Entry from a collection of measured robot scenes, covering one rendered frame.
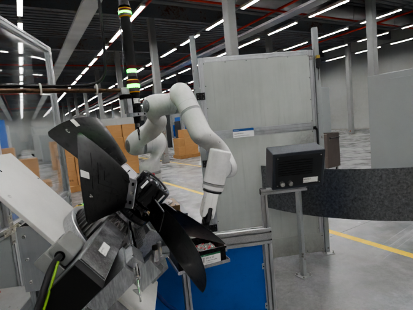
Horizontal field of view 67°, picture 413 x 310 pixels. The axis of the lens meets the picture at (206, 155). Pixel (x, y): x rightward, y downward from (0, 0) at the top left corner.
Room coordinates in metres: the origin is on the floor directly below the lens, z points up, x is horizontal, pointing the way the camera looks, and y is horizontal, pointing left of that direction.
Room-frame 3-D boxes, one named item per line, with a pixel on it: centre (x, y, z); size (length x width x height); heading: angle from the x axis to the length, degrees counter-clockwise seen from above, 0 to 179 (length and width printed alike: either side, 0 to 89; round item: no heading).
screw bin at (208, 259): (1.33, 0.08, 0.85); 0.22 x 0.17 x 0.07; 110
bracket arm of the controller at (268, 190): (1.54, -0.36, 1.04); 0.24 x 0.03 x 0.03; 95
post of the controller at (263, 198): (1.53, -0.26, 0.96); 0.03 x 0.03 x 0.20; 5
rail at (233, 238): (1.49, 0.17, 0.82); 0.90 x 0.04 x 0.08; 95
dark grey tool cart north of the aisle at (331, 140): (7.52, -2.81, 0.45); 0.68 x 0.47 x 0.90; 33
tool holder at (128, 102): (1.12, 0.24, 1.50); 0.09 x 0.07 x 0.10; 130
